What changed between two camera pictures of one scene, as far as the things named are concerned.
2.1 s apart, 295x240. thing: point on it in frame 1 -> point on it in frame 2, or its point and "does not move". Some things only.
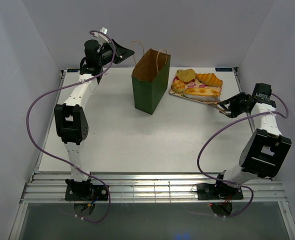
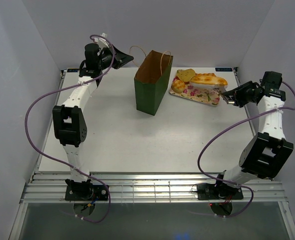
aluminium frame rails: (143, 187) does not move
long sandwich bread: (202, 94) -> (209, 80)
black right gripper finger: (242, 95) -> (238, 88)
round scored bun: (178, 86) does not move
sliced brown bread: (187, 76) does not move
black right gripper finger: (230, 115) -> (231, 100)
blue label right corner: (223, 69) does not move
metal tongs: (220, 109) -> (220, 91)
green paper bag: (150, 79) does not move
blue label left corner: (73, 70) does not move
